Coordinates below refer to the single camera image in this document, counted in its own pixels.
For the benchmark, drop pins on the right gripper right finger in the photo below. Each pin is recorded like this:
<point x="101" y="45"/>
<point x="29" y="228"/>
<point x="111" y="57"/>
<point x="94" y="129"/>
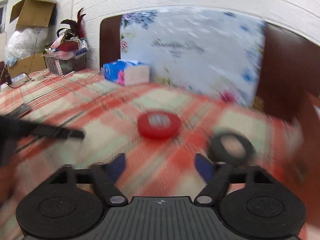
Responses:
<point x="219" y="177"/>

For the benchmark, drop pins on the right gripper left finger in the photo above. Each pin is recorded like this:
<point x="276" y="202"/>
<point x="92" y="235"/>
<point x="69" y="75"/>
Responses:
<point x="102" y="177"/>

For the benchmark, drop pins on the black tape roll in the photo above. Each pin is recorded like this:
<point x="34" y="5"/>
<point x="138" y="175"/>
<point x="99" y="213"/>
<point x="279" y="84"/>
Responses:
<point x="231" y="148"/>

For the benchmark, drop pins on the red tape roll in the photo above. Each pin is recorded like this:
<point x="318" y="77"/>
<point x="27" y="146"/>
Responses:
<point x="158" y="125"/>

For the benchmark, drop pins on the person's left hand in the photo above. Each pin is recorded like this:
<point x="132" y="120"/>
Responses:
<point x="8" y="178"/>

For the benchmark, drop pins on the white power strip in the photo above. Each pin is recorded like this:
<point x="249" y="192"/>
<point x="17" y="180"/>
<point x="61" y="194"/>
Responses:
<point x="20" y="79"/>

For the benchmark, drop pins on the plaid red bed sheet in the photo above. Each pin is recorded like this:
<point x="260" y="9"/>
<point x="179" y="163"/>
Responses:
<point x="107" y="113"/>

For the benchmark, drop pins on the white plastic bag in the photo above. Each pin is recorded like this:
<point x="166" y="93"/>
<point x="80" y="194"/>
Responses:
<point x="27" y="42"/>

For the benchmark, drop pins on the basket of clutter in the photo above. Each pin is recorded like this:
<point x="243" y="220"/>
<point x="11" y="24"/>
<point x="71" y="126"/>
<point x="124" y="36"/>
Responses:
<point x="68" y="52"/>

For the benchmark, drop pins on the brown cardboard shoe box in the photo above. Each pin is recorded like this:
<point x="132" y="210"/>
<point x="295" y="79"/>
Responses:
<point x="306" y="160"/>

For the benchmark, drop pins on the blue tissue pack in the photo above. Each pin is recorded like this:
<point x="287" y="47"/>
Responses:
<point x="126" y="73"/>

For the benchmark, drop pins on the open cardboard box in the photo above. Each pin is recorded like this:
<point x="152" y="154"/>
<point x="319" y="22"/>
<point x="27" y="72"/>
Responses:
<point x="32" y="13"/>

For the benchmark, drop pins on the dark brown headboard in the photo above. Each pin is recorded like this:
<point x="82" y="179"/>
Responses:
<point x="290" y="67"/>

